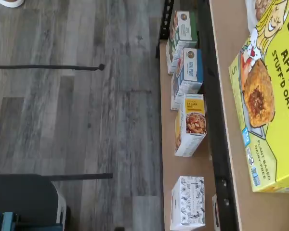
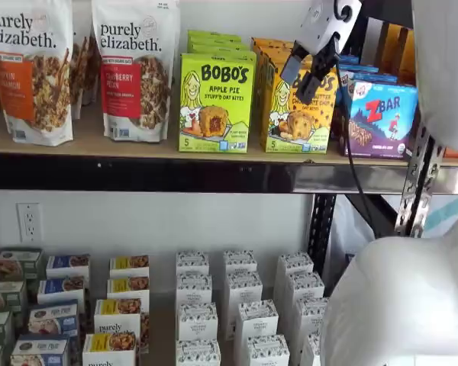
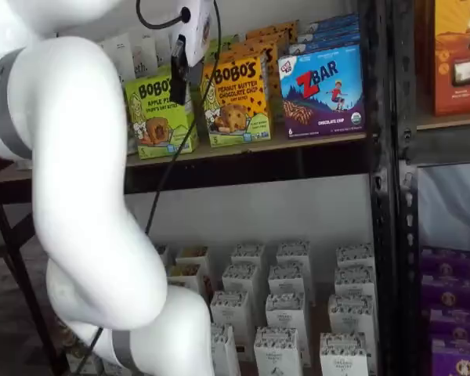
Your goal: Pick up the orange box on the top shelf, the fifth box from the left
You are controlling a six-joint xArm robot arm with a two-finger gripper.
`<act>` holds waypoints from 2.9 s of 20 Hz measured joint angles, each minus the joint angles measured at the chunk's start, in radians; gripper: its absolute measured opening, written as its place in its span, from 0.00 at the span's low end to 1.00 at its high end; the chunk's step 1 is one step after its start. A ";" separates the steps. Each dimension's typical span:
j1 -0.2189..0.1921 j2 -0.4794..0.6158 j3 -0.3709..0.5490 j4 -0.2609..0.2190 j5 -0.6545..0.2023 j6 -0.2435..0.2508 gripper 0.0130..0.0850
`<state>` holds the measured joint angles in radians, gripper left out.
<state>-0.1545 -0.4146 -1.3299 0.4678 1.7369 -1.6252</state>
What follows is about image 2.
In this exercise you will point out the wooden shelf board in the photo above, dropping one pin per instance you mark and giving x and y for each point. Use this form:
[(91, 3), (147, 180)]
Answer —
[(88, 146)]

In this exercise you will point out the blue granola box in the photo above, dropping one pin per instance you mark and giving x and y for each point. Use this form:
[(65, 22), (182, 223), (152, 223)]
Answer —
[(66, 265), (61, 287), (53, 318), (40, 350)]

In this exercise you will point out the black metal shelf rack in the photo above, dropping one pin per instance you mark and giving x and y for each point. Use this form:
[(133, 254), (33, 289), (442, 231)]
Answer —
[(137, 175)]

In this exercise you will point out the large orange brown box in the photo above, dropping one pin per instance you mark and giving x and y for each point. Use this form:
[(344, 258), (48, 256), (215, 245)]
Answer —
[(402, 53)]

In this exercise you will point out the green Bobo's apple pie box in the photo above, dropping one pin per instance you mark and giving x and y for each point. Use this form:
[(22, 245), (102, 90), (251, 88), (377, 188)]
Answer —
[(210, 34), (217, 106), (213, 40), (217, 49)]

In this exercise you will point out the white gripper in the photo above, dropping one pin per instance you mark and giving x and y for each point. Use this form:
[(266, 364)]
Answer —
[(328, 23)]

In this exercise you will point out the red label granola bag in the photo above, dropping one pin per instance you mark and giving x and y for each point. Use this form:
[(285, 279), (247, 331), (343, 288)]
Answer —
[(133, 84)]

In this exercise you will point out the purely elizabeth granola bag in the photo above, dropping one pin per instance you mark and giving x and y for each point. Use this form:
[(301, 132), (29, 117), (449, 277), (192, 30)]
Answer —
[(77, 76), (94, 68)]

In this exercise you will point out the orange Bobo's oat bites box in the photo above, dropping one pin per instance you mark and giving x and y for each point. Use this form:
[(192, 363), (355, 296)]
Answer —
[(269, 42), (261, 57), (290, 126)]

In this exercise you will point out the white wall outlet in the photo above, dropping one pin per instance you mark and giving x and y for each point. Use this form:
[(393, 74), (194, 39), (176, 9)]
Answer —
[(29, 223)]

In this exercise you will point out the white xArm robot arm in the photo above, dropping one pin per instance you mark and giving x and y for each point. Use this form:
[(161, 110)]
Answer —
[(404, 297)]

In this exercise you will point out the white patterned pantry box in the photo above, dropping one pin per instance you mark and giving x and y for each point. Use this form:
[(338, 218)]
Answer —
[(256, 320), (267, 352), (197, 354), (244, 289), (305, 289), (194, 289), (309, 316), (196, 324), (295, 263), (239, 261), (311, 350), (192, 261)]

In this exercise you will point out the Purely Elizabeth small boxes group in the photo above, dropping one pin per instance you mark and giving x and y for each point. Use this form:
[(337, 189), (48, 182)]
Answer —
[(162, 335)]

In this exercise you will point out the yellow label granola box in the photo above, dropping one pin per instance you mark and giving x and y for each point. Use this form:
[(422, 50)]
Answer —
[(118, 312), (110, 348), (129, 264), (128, 286)]

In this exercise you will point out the translucent plastic sheet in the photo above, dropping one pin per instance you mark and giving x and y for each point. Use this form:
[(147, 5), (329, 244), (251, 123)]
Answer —
[(454, 213)]

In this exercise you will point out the orange label granola bag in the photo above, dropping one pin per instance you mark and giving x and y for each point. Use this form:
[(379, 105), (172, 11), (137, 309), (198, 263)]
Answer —
[(34, 76)]

